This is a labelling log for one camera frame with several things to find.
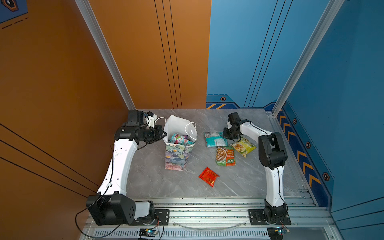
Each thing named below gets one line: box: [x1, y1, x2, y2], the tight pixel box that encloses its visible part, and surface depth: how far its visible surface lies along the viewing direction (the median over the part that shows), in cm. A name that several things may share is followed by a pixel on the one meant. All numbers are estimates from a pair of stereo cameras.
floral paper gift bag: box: [163, 115, 198, 172], surface depth 80 cm
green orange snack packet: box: [215, 146, 236, 167], surface depth 96 cm
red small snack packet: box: [198, 166, 220, 188], surface depth 88 cm
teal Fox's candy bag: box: [169, 133, 195, 145], surface depth 86 cm
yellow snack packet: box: [230, 137, 257, 158], surface depth 98 cm
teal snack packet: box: [204, 131, 228, 148], surface depth 101 cm
